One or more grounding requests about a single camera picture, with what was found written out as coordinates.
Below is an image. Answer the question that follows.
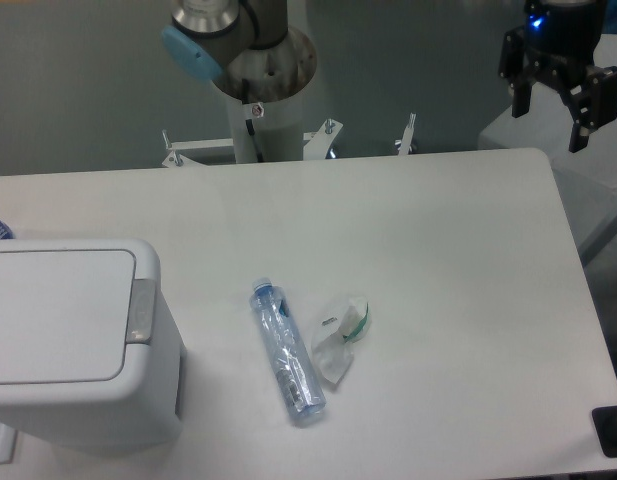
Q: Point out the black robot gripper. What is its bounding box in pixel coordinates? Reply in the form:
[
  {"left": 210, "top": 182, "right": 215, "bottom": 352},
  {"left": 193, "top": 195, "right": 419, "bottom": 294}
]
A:
[{"left": 498, "top": 1, "right": 617, "bottom": 153}]

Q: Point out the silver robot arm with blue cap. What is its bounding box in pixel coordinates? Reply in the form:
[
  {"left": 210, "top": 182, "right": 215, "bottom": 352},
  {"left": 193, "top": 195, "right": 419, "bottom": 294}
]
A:
[{"left": 162, "top": 1, "right": 617, "bottom": 152}]

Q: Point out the grey trash can push button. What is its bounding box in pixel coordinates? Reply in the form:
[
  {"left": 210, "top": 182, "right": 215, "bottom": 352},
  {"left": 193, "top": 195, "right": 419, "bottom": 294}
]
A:
[{"left": 126, "top": 279, "right": 156, "bottom": 344}]

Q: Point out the white trash can body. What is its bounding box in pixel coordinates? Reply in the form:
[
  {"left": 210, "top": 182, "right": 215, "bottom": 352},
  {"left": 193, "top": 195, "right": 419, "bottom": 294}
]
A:
[{"left": 0, "top": 239, "right": 186, "bottom": 449}]

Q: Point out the white trash can lid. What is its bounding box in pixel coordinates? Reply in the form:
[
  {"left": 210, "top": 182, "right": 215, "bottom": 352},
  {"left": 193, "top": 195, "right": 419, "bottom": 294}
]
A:
[{"left": 0, "top": 251, "right": 135, "bottom": 385}]

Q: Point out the black device at table edge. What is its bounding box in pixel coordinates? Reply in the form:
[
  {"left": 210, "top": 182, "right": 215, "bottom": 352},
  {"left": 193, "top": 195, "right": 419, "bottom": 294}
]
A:
[{"left": 592, "top": 406, "right": 617, "bottom": 458}]

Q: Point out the crumpled white plastic wrapper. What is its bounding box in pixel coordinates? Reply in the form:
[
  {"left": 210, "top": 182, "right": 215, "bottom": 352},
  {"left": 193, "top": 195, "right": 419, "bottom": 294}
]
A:
[{"left": 311, "top": 293, "right": 372, "bottom": 390}]

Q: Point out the empty clear plastic bottle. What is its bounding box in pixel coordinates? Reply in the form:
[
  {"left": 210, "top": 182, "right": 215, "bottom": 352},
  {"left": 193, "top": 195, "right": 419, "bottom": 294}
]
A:
[{"left": 249, "top": 278, "right": 327, "bottom": 427}]

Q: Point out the white metal mounting bracket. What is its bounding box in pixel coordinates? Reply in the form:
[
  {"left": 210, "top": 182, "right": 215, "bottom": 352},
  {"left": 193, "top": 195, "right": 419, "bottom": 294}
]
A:
[{"left": 160, "top": 113, "right": 418, "bottom": 169}]

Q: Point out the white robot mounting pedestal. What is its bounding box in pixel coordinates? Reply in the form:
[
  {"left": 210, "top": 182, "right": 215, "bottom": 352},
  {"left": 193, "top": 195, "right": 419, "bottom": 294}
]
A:
[{"left": 208, "top": 25, "right": 319, "bottom": 164}]

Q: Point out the black cable on pedestal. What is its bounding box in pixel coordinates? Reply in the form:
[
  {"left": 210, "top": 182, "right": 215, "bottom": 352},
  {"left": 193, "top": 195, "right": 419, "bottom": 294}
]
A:
[{"left": 241, "top": 78, "right": 264, "bottom": 163}]

